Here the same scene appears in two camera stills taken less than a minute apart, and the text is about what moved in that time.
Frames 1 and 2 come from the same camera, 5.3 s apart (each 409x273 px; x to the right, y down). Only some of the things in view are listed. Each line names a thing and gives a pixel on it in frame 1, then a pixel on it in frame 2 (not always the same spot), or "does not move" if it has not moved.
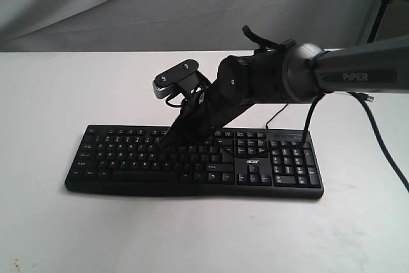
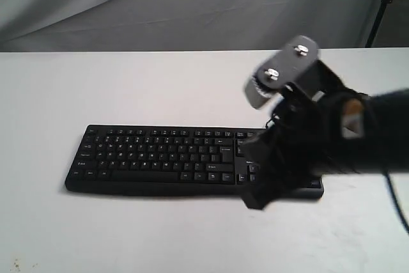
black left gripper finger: x=175 y=133 -> x=270 y=151
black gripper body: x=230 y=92 -> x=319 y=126
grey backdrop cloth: x=183 y=8 does not move
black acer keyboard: x=260 y=163 does not move
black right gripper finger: x=185 y=142 -> x=274 y=178
